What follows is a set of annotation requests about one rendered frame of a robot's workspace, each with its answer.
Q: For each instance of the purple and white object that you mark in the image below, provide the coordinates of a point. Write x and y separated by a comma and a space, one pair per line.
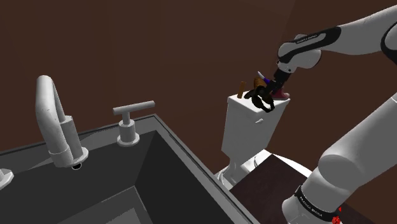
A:
262, 76

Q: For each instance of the dark red cup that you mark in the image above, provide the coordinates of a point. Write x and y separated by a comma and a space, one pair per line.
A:
282, 94

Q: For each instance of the grey sink basin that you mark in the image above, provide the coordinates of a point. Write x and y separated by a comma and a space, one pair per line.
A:
173, 173

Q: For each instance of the white toilet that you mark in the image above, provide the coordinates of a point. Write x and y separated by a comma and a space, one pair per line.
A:
245, 130

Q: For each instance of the grey curved faucet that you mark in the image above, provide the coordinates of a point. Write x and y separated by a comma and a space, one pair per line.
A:
54, 124

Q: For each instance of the brown rounded object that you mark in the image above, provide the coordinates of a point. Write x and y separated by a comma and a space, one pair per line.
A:
259, 82

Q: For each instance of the brown wooden stick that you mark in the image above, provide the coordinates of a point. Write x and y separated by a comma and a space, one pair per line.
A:
241, 90

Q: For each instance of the dark red robot stand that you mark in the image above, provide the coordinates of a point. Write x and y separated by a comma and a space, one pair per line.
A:
266, 183

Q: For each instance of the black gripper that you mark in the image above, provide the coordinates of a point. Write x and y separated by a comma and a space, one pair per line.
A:
278, 79

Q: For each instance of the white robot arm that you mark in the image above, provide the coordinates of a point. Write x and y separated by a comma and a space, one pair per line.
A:
347, 161

